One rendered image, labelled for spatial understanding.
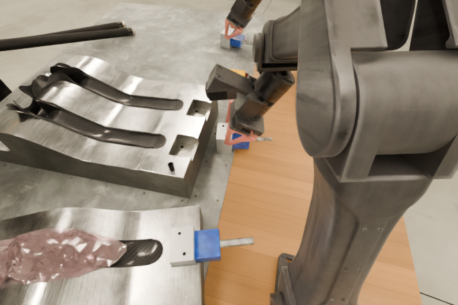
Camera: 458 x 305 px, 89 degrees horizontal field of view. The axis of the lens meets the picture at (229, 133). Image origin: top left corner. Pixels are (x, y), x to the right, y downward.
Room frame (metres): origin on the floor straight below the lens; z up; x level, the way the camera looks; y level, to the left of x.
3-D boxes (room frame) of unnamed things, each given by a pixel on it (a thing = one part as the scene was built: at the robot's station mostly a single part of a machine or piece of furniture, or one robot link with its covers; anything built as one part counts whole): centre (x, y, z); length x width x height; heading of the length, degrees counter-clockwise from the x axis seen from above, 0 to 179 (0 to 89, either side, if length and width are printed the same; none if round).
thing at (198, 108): (0.38, 0.07, 0.87); 0.05 x 0.05 x 0.04; 78
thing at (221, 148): (0.34, -0.04, 0.83); 0.13 x 0.05 x 0.05; 88
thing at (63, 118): (0.37, 0.29, 0.92); 0.35 x 0.16 x 0.09; 78
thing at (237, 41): (0.79, -0.04, 0.83); 0.13 x 0.05 x 0.05; 67
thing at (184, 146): (0.28, 0.09, 0.87); 0.05 x 0.05 x 0.04; 78
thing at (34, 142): (0.38, 0.30, 0.87); 0.50 x 0.26 x 0.14; 78
